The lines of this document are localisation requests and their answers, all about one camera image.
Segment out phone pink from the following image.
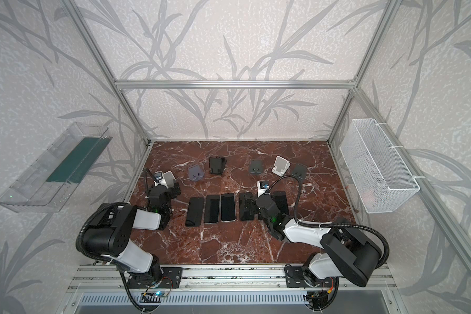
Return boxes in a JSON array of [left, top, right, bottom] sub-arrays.
[[272, 191, 289, 215]]

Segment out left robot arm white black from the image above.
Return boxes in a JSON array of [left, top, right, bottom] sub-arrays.
[[75, 181, 181, 280]]

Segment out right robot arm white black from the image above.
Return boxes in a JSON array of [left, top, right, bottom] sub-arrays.
[[254, 194, 390, 287]]

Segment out white phone stand back right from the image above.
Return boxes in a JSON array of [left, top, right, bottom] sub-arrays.
[[272, 156, 290, 177]]

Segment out black folding phone stand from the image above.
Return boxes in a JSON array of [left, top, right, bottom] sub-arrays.
[[209, 157, 226, 175]]

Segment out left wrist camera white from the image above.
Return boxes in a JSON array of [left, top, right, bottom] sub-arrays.
[[153, 171, 175, 188]]

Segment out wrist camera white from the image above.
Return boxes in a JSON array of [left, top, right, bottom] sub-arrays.
[[153, 171, 175, 188], [257, 180, 270, 198]]

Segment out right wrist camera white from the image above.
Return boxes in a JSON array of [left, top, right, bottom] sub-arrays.
[[257, 180, 270, 198]]

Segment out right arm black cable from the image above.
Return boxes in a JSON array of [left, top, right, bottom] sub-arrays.
[[258, 175, 390, 311]]

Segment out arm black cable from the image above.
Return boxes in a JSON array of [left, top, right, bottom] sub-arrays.
[[75, 167, 162, 311], [258, 175, 390, 311]]

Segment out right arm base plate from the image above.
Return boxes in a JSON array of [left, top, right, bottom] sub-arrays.
[[284, 264, 336, 289]]

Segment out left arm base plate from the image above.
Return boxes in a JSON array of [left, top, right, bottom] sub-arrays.
[[127, 267, 183, 289]]

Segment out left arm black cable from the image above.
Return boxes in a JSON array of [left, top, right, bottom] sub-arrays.
[[75, 167, 162, 311]]

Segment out aluminium front rail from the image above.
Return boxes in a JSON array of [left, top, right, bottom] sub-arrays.
[[66, 264, 398, 293]]

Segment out clear plastic wall tray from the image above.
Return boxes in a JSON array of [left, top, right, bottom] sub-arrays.
[[0, 122, 112, 213]]

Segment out white wire mesh basket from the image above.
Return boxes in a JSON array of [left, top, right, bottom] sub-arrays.
[[340, 119, 420, 213]]

